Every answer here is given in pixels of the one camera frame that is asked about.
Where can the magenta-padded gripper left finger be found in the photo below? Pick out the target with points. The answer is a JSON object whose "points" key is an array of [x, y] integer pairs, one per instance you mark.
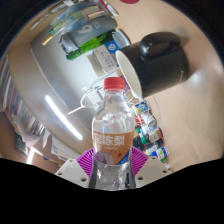
{"points": [[85, 161]]}

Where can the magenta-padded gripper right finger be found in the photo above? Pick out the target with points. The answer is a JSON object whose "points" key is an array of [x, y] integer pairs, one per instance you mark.
{"points": [[140, 161]]}

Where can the clear red-capped drink bottle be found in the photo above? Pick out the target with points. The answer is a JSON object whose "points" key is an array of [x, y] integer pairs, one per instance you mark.
{"points": [[112, 146]]}

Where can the blue and white jar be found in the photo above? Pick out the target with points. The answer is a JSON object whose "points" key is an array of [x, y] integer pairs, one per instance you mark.
{"points": [[159, 154]]}

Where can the dark brown green-capped bottle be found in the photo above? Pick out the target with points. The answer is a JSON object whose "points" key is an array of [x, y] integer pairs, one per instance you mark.
{"points": [[155, 135]]}

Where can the red and white canister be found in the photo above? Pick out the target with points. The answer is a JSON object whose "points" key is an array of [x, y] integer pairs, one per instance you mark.
{"points": [[145, 120]]}

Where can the white under-shelf light strip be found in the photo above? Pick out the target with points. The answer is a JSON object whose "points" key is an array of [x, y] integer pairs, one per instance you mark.
{"points": [[63, 116]]}

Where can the white ceiling light tube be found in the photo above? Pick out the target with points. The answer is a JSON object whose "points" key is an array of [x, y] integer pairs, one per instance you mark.
{"points": [[30, 156]]}

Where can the black mug white inside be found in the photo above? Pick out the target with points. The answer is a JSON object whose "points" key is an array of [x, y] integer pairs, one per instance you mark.
{"points": [[160, 63]]}

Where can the blue and white carton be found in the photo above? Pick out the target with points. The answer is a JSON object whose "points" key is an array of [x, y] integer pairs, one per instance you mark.
{"points": [[103, 58]]}

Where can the yellow-capped bottle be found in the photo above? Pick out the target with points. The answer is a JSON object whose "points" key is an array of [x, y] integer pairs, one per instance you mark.
{"points": [[47, 40]]}

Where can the green-capped plastic bottle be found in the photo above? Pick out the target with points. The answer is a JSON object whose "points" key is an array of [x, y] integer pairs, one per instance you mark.
{"points": [[56, 27]]}

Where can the flat round red coaster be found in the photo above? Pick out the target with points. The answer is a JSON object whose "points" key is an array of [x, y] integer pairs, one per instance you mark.
{"points": [[129, 1]]}

